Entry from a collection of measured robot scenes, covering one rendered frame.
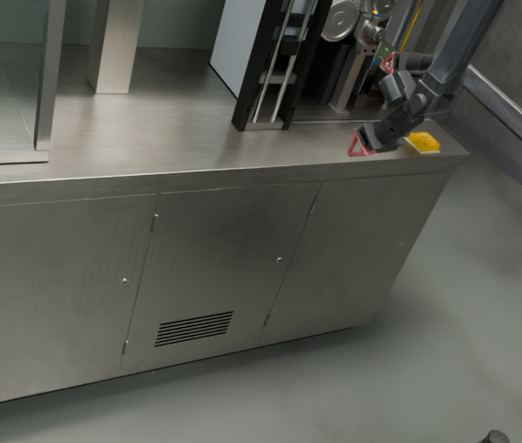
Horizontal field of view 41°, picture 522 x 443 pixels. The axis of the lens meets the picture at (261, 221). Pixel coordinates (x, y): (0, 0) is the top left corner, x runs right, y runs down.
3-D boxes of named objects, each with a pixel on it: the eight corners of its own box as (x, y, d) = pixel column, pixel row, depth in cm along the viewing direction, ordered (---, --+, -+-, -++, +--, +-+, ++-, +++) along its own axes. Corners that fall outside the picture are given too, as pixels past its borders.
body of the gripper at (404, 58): (420, 76, 204) (438, 77, 198) (394, 76, 199) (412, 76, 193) (423, 54, 203) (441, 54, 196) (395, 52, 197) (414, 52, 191)
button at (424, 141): (420, 152, 209) (424, 145, 207) (406, 139, 213) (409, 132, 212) (437, 151, 212) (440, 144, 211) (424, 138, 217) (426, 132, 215)
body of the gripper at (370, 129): (358, 127, 160) (378, 111, 154) (388, 123, 166) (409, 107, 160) (368, 152, 158) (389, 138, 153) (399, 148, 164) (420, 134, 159)
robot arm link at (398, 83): (424, 105, 144) (452, 102, 149) (402, 56, 146) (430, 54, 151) (387, 132, 153) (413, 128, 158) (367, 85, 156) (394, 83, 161)
